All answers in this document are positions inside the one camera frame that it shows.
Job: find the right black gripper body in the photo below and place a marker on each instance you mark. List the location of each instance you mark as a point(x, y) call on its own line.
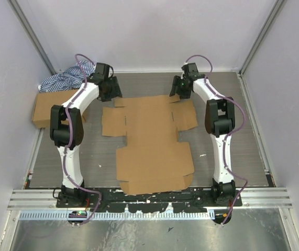
point(184, 91)

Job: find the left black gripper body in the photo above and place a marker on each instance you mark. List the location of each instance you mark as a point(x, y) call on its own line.
point(107, 95)

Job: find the brown cardboard box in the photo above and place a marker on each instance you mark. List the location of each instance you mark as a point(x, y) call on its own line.
point(153, 160)
point(43, 104)

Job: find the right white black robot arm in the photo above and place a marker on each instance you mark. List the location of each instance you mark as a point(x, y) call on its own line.
point(219, 123)

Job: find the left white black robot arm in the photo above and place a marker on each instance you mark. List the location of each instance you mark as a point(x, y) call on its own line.
point(67, 133)

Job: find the closed brown cardboard box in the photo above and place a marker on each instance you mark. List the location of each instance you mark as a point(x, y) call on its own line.
point(43, 104)

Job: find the blue striped crumpled cloth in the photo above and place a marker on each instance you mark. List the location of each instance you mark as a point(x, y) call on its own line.
point(71, 78)

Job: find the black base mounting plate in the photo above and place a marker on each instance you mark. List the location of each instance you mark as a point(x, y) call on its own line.
point(189, 200)

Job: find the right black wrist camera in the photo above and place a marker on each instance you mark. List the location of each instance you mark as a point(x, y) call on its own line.
point(190, 71)

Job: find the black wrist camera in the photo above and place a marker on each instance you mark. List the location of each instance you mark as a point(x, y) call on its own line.
point(190, 71)
point(102, 71)

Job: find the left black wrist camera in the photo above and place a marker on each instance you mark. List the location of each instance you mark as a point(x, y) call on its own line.
point(102, 71)

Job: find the left aluminium corner post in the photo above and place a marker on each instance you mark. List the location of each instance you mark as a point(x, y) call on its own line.
point(31, 34)

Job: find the aluminium corner post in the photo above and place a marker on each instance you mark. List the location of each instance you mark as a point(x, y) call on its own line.
point(31, 34)
point(272, 16)

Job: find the right aluminium corner post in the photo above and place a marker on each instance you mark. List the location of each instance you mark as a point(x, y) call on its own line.
point(272, 16)

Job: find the aluminium front rail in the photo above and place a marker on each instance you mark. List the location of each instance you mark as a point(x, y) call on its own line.
point(250, 197)

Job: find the white slotted cable duct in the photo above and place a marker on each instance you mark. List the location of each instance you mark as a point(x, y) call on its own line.
point(104, 216)

